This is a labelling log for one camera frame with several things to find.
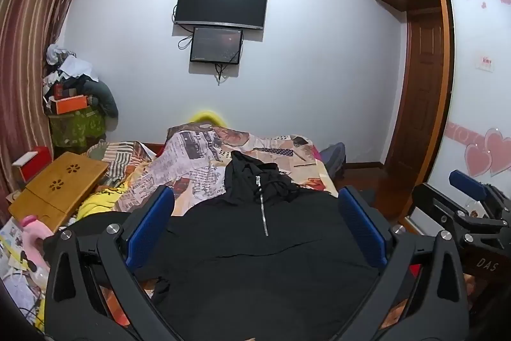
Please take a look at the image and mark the scattered papers and booklets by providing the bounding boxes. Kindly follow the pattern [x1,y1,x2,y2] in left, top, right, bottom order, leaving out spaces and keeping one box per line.
[0,219,50,326]

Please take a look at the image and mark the printed blanket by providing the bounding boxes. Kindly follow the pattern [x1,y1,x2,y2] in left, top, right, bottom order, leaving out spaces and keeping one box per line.
[82,123,340,218]

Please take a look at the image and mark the pink plush toy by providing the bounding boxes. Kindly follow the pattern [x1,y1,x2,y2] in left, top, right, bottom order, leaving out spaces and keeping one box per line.
[20,215,54,286]

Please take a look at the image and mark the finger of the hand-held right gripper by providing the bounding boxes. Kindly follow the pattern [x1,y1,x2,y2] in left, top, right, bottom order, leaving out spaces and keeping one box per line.
[411,183,511,243]
[449,169,511,214]

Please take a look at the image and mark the striped grey cloth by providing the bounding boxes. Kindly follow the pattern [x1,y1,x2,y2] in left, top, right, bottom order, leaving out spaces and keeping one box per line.
[86,140,154,182]

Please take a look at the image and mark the small wall-mounted black monitor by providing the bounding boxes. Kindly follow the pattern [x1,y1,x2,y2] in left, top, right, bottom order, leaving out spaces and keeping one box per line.
[189,27,244,65]

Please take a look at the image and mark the brown wooden door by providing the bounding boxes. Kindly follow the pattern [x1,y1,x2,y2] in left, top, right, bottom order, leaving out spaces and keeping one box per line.
[386,7,446,186]

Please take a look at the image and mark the white wardrobe door heart stickers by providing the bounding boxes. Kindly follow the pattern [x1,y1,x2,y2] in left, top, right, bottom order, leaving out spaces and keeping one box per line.
[423,0,511,190]

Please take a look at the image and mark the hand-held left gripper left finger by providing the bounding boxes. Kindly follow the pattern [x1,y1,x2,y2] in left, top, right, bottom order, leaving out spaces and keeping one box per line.
[43,186,193,341]

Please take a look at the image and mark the yellow cloth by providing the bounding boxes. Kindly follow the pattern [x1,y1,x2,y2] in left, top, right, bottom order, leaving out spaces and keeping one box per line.
[76,181,124,220]

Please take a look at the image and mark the black television cable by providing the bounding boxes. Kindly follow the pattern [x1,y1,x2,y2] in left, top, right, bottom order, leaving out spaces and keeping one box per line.
[172,3,194,36]

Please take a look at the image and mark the red and white box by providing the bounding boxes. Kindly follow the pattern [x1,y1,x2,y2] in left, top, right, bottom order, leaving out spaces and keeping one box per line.
[11,145,52,182]

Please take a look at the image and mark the yellow round cushion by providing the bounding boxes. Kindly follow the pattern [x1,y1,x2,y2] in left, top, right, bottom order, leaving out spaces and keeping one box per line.
[187,110,227,126]

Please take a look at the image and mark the black zip hoodie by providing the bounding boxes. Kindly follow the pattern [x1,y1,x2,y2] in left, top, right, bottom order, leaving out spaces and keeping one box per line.
[44,150,400,341]

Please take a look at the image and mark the striped brown curtain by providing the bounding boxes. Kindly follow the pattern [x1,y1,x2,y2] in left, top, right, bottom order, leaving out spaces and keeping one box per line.
[0,0,98,202]

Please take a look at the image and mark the orange box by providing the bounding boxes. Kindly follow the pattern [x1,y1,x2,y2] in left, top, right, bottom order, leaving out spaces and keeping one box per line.
[55,95,88,115]

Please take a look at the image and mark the dark blue bag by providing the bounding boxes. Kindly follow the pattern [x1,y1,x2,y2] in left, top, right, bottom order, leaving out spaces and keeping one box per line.
[318,142,346,179]

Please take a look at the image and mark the green patterned bag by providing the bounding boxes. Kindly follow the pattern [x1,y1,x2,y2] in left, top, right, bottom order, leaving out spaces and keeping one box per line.
[49,107,108,149]

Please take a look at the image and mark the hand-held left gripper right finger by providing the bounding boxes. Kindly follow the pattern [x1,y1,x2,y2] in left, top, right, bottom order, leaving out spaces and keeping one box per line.
[337,185,470,341]

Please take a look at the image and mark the wall-mounted black television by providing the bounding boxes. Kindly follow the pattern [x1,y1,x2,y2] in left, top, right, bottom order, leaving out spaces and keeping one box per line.
[174,0,269,31]

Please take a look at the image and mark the wooden lap desk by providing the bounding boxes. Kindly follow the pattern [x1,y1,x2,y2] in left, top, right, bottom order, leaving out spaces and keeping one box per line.
[8,151,111,233]

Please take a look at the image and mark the pile of clothes and papers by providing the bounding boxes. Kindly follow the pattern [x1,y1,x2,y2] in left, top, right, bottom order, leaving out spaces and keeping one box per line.
[42,44,119,118]

